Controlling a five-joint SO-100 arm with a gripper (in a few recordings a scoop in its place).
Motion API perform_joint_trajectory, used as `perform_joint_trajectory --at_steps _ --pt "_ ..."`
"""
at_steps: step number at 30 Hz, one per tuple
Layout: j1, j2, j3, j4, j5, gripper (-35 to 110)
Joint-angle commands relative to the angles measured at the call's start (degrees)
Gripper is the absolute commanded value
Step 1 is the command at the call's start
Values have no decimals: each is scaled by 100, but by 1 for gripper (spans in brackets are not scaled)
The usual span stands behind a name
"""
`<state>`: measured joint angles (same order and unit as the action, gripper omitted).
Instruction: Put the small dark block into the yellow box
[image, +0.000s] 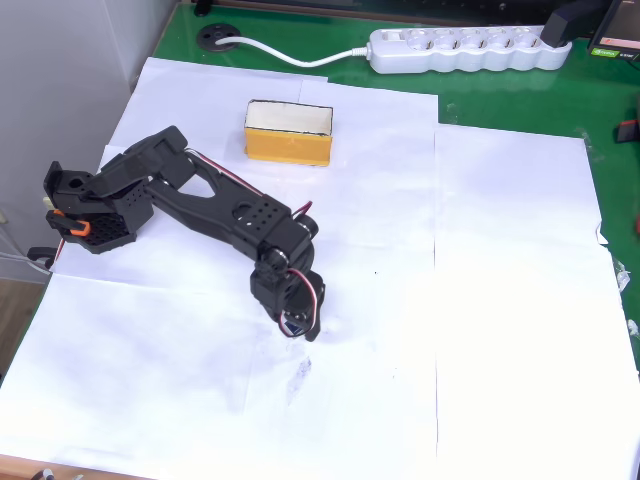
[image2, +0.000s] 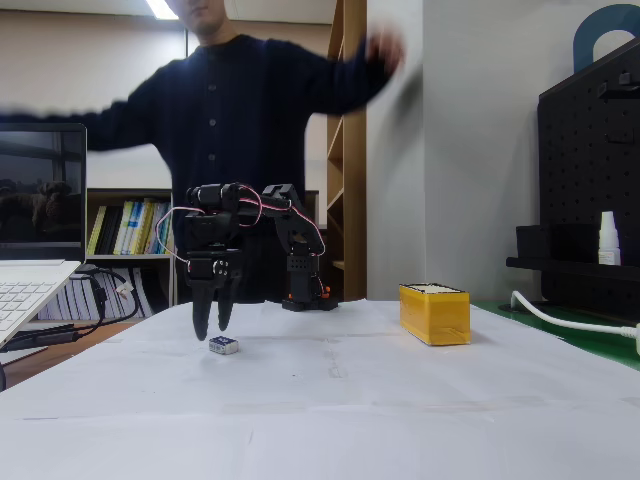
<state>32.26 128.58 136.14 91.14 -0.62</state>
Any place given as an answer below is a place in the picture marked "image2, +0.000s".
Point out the black pegboard bracket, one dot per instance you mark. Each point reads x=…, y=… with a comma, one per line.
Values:
x=617, y=85

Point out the black pegboard shelf tray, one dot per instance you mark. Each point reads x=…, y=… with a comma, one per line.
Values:
x=560, y=267

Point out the black pegboard hook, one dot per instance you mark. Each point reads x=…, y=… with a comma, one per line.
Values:
x=620, y=137

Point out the tall wooden bookshelf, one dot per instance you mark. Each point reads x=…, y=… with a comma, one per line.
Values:
x=352, y=175

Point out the black books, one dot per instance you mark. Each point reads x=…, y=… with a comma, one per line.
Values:
x=111, y=230

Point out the white blue books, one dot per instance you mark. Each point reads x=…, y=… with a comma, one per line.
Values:
x=142, y=227

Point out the small white bottle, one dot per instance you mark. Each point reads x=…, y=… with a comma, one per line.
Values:
x=609, y=240

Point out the black pegboard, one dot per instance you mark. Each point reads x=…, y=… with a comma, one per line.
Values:
x=590, y=175

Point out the white binders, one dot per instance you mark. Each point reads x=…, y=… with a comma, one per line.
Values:
x=75, y=300

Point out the black box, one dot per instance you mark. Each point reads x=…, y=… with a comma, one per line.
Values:
x=555, y=242

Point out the yellow rectangular box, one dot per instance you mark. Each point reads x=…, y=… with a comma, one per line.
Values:
x=440, y=317

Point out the person's left hand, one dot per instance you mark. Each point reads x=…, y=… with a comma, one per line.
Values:
x=385, y=50

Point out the low wooden bookshelf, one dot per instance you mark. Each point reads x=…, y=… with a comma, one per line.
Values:
x=130, y=192

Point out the white laptop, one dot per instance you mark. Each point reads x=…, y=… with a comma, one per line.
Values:
x=30, y=295

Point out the small silver blue block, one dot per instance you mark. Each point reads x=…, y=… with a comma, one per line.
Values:
x=223, y=345

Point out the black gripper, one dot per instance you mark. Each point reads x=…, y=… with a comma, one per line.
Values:
x=206, y=270

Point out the white paper sheets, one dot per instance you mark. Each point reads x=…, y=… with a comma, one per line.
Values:
x=320, y=415

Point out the green desk mat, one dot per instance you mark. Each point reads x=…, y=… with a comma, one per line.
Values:
x=590, y=340

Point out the yellow slim book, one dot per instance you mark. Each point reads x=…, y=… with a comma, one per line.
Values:
x=96, y=230

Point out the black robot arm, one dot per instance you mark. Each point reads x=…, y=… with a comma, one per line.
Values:
x=300, y=270

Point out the blue arch-shaped sign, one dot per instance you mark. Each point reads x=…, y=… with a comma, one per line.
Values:
x=585, y=35

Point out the person in navy cardigan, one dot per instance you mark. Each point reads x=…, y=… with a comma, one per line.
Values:
x=240, y=125

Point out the person's left forearm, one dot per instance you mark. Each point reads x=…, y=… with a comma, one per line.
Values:
x=350, y=85

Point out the ceiling light panel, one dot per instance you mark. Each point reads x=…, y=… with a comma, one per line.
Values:
x=162, y=9

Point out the person's right forearm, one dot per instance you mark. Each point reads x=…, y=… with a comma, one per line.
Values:
x=65, y=127

